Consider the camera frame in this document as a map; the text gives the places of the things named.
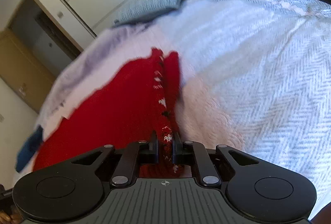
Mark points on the wooden door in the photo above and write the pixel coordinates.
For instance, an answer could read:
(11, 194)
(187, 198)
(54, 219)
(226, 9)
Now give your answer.
(23, 72)

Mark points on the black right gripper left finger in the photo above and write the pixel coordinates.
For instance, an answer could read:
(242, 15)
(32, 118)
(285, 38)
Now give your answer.
(133, 157)

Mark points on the blue folded garment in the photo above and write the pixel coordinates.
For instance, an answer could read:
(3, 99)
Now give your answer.
(29, 148)

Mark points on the red argyle knit sweater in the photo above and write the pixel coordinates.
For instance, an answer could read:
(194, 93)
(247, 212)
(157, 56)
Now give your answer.
(140, 99)

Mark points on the grey checked pillow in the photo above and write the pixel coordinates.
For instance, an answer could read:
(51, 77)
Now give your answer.
(143, 11)

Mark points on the pink fluffy blanket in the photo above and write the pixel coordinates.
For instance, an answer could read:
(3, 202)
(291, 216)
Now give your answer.
(197, 114)

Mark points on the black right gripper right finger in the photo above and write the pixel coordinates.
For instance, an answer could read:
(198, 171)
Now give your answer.
(195, 155)

